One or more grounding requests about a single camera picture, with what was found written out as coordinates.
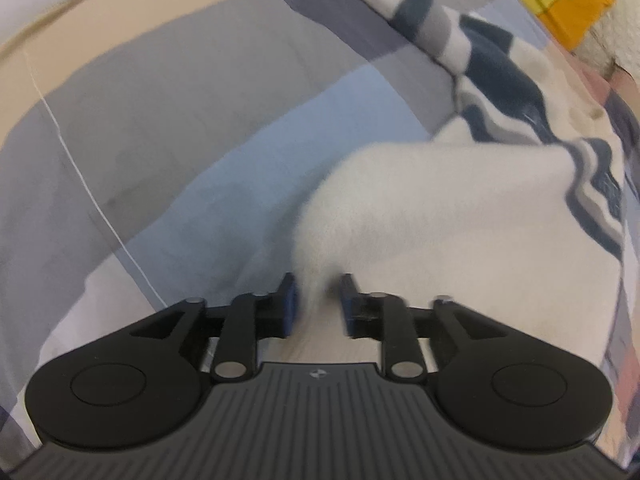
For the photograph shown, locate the checkered patchwork quilt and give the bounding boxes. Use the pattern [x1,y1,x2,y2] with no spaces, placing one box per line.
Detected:
[0,0,640,480]

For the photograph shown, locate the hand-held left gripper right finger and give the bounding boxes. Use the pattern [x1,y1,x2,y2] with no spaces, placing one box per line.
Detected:
[339,272,507,381]

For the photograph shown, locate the cream sweater with navy pattern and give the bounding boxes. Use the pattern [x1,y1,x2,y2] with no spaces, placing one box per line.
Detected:
[292,0,640,461]

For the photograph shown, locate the yellow crown pillow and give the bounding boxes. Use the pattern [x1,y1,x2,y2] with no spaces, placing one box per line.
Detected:
[487,0,615,51]

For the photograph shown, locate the cream quilted headboard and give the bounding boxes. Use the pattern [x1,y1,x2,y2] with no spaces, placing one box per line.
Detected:
[575,0,640,81]

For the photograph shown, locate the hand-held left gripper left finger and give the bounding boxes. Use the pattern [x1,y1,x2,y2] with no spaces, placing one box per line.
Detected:
[127,272,301,381]

